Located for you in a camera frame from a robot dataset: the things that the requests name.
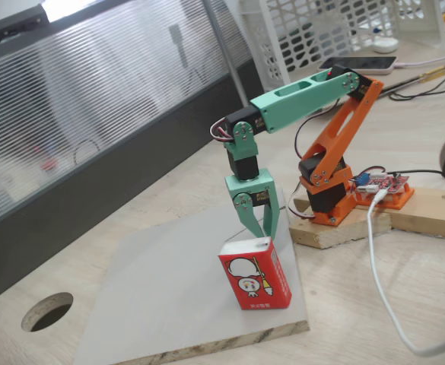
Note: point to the wooden plank under arm base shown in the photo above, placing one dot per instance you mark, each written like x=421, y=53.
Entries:
x=340, y=232

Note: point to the smartphone in pink case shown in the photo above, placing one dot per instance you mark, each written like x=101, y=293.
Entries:
x=363, y=64

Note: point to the black depth camera sensor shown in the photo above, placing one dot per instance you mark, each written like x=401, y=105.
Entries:
x=18, y=23

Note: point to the wooden plank under controller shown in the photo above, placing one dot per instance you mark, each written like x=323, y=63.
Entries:
x=435, y=213

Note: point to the orange controller board mount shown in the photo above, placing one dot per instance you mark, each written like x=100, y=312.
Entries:
x=399, y=199

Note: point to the small white lattice basket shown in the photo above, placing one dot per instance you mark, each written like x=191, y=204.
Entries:
x=433, y=26

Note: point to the grey metal partition post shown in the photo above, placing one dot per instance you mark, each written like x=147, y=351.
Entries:
x=226, y=53

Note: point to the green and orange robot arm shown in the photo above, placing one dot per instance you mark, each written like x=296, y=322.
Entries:
x=302, y=100

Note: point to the red cartoon print box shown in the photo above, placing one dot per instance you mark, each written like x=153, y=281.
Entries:
x=252, y=281

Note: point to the red controller circuit board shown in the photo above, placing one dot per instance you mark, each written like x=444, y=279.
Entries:
x=383, y=183

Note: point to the large white lattice basket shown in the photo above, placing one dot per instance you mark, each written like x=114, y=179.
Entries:
x=271, y=57

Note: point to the grey laminated chipboard panel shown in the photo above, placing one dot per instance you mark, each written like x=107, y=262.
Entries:
x=176, y=273

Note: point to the white earbuds case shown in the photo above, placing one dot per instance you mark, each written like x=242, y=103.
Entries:
x=385, y=45

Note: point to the frosted glass desk partition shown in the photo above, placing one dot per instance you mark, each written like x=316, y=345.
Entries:
x=93, y=95

